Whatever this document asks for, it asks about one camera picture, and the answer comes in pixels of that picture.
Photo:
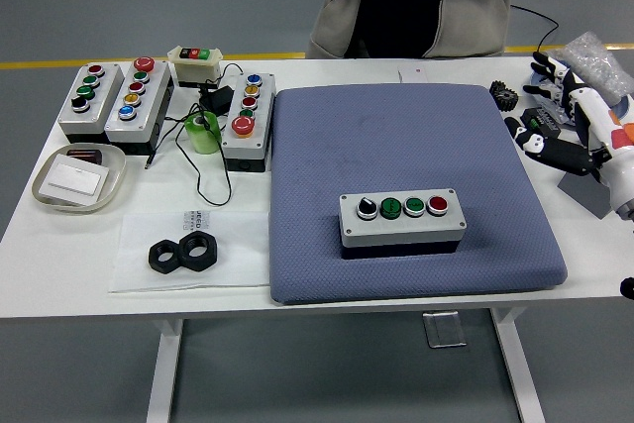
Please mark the black module with green terminal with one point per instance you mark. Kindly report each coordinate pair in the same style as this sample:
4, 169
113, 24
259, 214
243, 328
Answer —
540, 122

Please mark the white shallow dish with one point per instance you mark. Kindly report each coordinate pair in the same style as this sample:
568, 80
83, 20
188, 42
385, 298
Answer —
114, 170

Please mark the clear bag of metal washers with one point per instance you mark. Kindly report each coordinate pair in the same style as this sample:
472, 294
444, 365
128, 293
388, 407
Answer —
557, 113

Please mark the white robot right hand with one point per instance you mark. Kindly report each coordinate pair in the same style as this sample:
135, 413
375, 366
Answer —
614, 145

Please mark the grey five-button box, blue end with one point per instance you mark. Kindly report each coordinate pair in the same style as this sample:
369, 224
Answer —
148, 106

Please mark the white wall switch plate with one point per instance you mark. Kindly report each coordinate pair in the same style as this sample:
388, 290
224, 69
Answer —
74, 180

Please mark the blue-grey padded mat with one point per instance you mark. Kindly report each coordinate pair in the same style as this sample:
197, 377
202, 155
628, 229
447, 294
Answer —
347, 145

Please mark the black power adapter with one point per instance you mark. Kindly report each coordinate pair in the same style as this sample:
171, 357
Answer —
215, 98

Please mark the cream three-button switch box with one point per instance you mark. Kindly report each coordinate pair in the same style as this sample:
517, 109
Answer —
195, 69

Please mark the black metal gear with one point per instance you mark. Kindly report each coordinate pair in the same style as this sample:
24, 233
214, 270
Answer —
504, 96

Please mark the bubble wrap bag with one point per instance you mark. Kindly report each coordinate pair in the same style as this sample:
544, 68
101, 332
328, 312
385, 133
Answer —
599, 61

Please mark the person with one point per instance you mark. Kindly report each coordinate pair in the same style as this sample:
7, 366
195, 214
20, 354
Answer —
396, 7

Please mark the dark red small block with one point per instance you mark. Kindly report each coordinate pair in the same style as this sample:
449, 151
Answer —
84, 154

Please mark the silver bracket under table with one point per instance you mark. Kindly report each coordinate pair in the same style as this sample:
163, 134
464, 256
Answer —
446, 329

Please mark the grey flat sheet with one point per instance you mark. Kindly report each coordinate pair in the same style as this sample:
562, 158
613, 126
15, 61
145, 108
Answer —
584, 195

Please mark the large black hex nut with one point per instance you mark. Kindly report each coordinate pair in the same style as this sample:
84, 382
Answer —
208, 254

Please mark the white table leg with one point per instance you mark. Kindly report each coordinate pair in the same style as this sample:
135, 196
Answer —
520, 373
166, 373

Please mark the grey five-button box, narrow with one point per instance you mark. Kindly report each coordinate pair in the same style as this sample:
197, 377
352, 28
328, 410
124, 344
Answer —
262, 106

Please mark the grey four-button control box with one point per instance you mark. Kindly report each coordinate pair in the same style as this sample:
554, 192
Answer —
101, 96

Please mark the clear printed plastic bag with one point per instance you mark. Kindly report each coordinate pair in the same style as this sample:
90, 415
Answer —
238, 254

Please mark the green tape roll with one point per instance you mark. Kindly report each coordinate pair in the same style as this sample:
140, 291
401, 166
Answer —
203, 140

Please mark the small black hex nut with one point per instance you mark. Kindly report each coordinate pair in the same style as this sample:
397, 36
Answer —
157, 259

